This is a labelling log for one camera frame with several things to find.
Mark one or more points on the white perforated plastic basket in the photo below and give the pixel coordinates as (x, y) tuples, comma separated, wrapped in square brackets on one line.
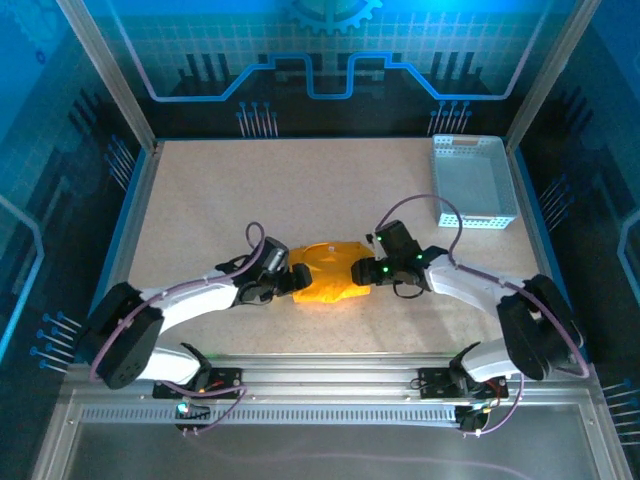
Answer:
[(472, 180)]

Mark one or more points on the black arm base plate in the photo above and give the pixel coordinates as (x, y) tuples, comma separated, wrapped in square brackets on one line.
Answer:
[(432, 382), (227, 382)]

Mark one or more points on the aluminium side rail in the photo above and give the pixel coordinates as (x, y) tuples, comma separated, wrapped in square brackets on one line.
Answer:
[(138, 200), (526, 200)]

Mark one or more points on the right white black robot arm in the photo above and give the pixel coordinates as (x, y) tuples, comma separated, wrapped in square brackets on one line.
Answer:
[(480, 290)]

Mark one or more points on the aluminium frame beam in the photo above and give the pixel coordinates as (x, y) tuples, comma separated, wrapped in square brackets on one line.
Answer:
[(330, 375)]

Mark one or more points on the grey metal panel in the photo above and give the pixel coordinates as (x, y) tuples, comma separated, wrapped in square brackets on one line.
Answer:
[(300, 440)]

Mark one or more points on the orange t-shirt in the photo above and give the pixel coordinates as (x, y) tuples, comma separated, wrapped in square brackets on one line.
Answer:
[(330, 270)]

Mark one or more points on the aluminium frame post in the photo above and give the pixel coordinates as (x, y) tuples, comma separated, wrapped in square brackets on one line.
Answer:
[(107, 75), (551, 75)]

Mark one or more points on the black controller box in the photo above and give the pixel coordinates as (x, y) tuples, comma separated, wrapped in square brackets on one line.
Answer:
[(197, 412), (470, 421)]

